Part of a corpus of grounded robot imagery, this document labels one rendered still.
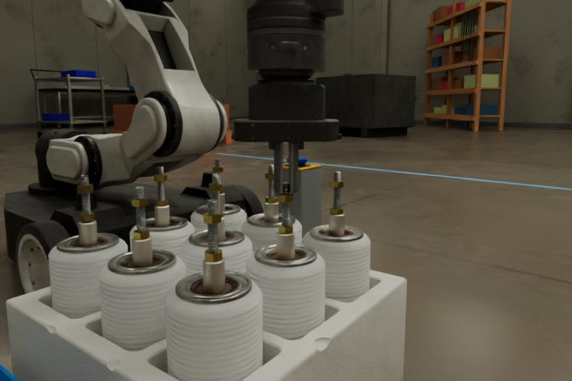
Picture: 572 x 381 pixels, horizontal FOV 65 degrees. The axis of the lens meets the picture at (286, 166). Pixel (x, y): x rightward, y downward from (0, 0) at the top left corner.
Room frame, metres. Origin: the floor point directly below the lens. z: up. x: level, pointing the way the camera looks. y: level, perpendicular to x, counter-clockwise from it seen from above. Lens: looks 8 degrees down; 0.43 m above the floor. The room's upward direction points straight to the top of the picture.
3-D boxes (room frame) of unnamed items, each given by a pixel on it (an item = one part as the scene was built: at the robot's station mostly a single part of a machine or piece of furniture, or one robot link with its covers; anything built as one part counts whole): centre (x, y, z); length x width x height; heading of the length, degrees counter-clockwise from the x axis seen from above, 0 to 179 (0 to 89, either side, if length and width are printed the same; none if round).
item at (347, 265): (0.62, -0.07, 0.16); 0.10 x 0.10 x 0.18
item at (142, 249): (0.50, 0.17, 0.26); 0.02 x 0.02 x 0.03
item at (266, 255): (0.52, 0.00, 0.25); 0.08 x 0.08 x 0.01
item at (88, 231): (0.57, 0.26, 0.26); 0.02 x 0.02 x 0.03
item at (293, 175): (0.52, -0.01, 0.36); 0.03 x 0.02 x 0.06; 5
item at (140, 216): (0.50, 0.17, 0.30); 0.01 x 0.01 x 0.08
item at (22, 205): (1.23, 0.50, 0.19); 0.64 x 0.52 x 0.33; 51
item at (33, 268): (0.87, 0.48, 0.10); 0.20 x 0.05 x 0.20; 51
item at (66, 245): (0.57, 0.26, 0.25); 0.08 x 0.08 x 0.01
